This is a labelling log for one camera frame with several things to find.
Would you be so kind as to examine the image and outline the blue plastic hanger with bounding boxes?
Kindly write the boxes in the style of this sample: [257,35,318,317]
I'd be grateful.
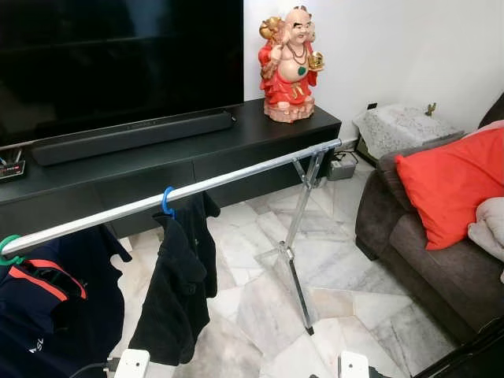
[161,186,177,220]

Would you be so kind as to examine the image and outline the black polo shirt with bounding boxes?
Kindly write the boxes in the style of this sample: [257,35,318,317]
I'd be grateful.
[128,191,221,367]

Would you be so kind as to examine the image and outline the green plastic hanger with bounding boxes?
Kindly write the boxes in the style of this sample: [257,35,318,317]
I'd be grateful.
[0,234,24,266]

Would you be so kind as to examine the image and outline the light grey pillow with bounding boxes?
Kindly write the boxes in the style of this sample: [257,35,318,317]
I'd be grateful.
[468,197,504,261]

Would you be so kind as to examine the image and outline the red cushion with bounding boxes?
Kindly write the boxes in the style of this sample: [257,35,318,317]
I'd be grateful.
[394,126,504,251]

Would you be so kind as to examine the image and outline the brown fabric sofa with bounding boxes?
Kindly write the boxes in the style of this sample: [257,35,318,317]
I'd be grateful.
[354,93,504,347]

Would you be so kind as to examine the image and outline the lace covered side table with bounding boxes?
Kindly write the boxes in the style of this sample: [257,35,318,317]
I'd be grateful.
[352,104,465,162]

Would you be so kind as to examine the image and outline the grey power adapter box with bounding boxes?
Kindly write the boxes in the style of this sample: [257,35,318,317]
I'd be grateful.
[327,151,359,182]

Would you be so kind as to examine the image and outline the red laughing Buddha statue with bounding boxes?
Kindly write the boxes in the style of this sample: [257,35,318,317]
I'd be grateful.
[258,6,325,123]

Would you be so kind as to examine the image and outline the silver metal clothes rack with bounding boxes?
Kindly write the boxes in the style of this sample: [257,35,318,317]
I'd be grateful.
[0,139,343,336]

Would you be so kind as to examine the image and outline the black television console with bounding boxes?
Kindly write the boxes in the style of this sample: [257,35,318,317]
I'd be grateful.
[0,98,343,241]

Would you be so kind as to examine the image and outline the black soundbar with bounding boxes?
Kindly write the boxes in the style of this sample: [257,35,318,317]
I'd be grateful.
[31,110,235,167]

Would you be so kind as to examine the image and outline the black flat television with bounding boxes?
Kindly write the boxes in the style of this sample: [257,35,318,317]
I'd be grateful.
[0,0,245,147]

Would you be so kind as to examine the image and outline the navy shirt red stripes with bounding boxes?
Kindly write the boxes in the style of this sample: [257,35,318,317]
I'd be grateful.
[0,224,133,378]

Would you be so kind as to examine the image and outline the small black electronic box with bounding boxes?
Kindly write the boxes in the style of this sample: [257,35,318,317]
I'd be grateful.
[0,154,26,182]

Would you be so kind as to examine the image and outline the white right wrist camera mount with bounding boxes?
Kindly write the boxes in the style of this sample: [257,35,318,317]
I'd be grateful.
[337,351,371,378]

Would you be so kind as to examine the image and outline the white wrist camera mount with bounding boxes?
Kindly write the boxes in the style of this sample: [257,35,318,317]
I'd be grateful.
[337,351,371,378]
[113,349,152,378]

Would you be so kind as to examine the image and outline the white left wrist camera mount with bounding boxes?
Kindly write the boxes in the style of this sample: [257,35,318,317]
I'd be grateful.
[113,349,152,378]

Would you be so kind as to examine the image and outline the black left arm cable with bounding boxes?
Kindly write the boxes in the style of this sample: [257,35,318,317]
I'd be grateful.
[69,358,119,378]

